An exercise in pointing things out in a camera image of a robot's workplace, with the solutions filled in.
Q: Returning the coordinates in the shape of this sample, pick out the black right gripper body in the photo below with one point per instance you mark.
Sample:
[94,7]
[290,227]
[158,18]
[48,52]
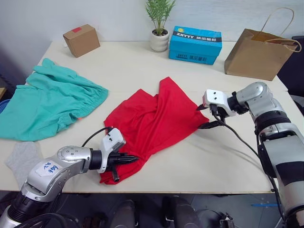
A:
[219,114]

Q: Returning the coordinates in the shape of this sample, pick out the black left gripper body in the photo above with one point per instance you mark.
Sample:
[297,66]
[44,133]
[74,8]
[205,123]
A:
[115,159]

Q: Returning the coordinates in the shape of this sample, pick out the red t-shirt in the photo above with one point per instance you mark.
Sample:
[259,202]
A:
[156,118]

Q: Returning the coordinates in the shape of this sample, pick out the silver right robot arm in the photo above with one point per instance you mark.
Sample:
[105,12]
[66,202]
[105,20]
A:
[273,133]

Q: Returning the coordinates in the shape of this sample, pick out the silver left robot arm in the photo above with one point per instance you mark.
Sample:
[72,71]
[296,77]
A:
[71,158]

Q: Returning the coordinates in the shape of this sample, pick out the green shorts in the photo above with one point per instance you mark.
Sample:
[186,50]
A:
[52,104]

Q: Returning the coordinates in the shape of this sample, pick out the dark rounded shape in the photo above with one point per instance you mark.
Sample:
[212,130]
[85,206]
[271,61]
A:
[180,212]
[123,213]

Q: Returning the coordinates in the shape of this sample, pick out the blue shoe box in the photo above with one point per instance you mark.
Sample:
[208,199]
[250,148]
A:
[194,46]

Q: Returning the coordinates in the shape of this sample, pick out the brown paper bag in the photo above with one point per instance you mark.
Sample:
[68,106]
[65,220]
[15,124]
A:
[259,57]

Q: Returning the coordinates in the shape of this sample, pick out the green plant in white pot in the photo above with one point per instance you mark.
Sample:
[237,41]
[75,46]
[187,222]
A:
[159,38]

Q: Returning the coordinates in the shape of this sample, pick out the black chair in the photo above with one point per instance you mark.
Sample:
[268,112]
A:
[293,71]

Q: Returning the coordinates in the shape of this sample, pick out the grey sock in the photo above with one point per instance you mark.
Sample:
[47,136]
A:
[23,159]

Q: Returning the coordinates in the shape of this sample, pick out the blue floor tape strip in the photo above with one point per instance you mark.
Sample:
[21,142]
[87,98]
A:
[264,204]

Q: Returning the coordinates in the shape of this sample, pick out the small brown cardboard box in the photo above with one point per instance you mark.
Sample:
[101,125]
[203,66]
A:
[82,40]

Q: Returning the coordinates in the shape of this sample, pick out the blue round object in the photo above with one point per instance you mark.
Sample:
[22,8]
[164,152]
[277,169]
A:
[3,106]

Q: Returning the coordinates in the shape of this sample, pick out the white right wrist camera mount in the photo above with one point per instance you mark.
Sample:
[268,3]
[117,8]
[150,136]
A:
[217,97]

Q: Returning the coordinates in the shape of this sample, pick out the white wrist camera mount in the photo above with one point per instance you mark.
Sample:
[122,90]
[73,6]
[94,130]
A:
[217,97]
[112,140]

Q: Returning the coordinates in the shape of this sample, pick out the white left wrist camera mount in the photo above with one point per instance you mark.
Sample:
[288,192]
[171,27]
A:
[112,140]

